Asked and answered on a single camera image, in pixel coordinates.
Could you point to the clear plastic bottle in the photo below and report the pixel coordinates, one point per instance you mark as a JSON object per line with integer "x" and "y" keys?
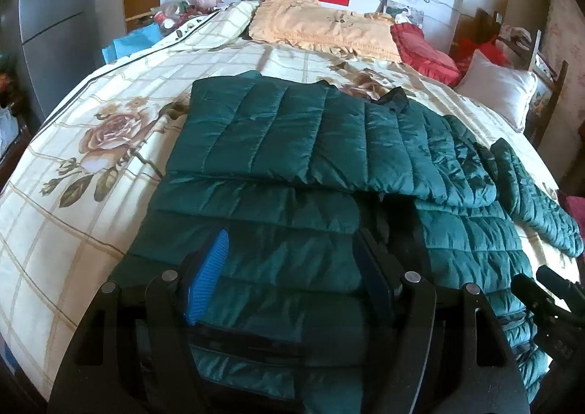
{"x": 177, "y": 0}

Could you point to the wooden chair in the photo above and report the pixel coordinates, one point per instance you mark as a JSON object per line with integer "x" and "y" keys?
{"x": 555, "y": 89}

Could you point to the floral checked bedsheet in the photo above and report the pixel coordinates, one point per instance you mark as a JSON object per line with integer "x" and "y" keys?
{"x": 91, "y": 194}

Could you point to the leaning photo print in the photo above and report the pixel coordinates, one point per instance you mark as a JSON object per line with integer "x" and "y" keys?
{"x": 402, "y": 11}

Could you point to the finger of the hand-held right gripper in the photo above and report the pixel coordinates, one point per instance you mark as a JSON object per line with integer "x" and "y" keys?
{"x": 534, "y": 304}
{"x": 562, "y": 288}

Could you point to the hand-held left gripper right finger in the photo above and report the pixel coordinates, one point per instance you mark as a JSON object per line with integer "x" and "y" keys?
{"x": 375, "y": 279}

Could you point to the blue box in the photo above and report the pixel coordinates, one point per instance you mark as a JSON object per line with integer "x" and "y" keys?
{"x": 135, "y": 41}

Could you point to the beige frilled pillow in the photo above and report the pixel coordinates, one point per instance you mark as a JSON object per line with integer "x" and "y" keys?
{"x": 320, "y": 25}

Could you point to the green quilted puffer jacket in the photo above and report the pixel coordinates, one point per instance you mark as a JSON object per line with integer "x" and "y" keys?
{"x": 274, "y": 135}

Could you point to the white plastic bag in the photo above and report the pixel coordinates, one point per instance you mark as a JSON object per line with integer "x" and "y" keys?
{"x": 7, "y": 130}

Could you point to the white square pillow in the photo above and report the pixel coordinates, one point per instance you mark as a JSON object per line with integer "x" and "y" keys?
{"x": 496, "y": 85}

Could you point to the red heart-shaped pillow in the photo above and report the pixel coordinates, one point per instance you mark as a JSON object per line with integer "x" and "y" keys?
{"x": 425, "y": 55}

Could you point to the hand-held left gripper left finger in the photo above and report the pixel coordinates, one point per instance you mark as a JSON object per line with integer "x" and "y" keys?
{"x": 205, "y": 277}

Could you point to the red cloth on chair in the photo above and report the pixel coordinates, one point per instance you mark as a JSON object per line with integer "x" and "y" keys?
{"x": 470, "y": 53}

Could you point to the dark red cloth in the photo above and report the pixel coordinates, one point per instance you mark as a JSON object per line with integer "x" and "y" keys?
{"x": 576, "y": 213}

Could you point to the grey refrigerator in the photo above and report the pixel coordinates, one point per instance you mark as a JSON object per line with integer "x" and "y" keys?
{"x": 50, "y": 7}

